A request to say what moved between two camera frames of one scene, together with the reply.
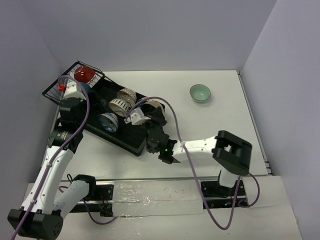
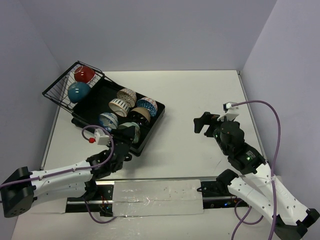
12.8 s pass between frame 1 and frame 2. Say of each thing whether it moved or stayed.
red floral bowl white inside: stayed
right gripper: moved
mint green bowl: moved
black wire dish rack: stayed
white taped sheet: stayed
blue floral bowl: stayed
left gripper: moved
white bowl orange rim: stayed
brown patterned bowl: stayed
